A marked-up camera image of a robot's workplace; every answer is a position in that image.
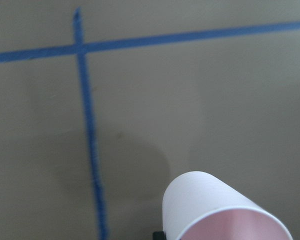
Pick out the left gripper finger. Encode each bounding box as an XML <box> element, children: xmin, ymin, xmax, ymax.
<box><xmin>152</xmin><ymin>231</ymin><xmax>165</xmax><ymax>240</ymax></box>

